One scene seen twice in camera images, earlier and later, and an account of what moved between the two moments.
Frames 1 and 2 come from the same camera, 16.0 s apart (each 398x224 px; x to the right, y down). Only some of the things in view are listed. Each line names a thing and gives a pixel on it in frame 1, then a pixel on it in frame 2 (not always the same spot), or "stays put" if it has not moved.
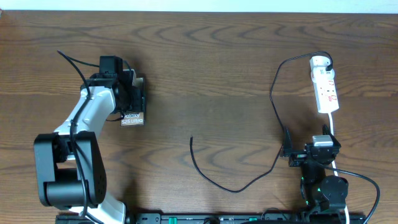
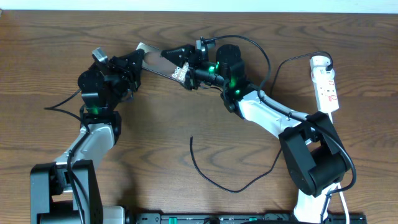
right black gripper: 298,156 -> 189,53
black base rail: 218,218 stays put
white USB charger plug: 319,62 stays put
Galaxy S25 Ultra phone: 136,117 -> 153,60
